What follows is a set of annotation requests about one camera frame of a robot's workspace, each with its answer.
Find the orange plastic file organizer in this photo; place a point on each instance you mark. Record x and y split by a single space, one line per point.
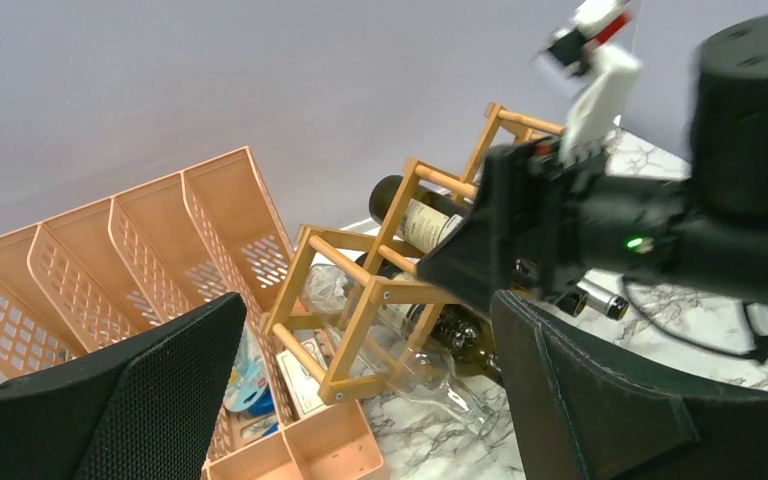
92 276

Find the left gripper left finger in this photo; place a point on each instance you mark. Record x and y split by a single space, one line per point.
142 408

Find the wooden wine rack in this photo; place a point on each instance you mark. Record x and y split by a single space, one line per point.
360 255

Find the clear glass bottle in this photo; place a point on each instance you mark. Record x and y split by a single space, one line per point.
425 375

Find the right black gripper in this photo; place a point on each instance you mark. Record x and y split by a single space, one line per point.
583 219

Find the blue item in organizer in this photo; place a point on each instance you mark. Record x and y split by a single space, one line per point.
247 399

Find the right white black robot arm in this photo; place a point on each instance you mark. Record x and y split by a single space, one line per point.
726 250

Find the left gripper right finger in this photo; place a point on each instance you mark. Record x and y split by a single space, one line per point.
584 408

